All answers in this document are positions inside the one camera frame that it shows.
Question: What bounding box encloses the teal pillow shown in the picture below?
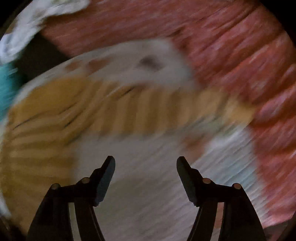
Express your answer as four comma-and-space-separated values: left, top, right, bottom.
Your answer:
0, 62, 21, 121

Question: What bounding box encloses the white floral crumpled cloth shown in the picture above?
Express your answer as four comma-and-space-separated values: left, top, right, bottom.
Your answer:
1, 0, 90, 65

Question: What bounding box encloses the white quilted patchwork bedspread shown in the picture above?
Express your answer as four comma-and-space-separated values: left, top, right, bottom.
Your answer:
13, 39, 267, 240

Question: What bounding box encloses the yellow striped knit sweater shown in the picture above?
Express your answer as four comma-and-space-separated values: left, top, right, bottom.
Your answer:
1, 77, 255, 232

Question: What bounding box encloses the red floral fabric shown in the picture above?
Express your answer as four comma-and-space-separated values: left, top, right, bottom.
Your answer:
42, 1, 295, 227

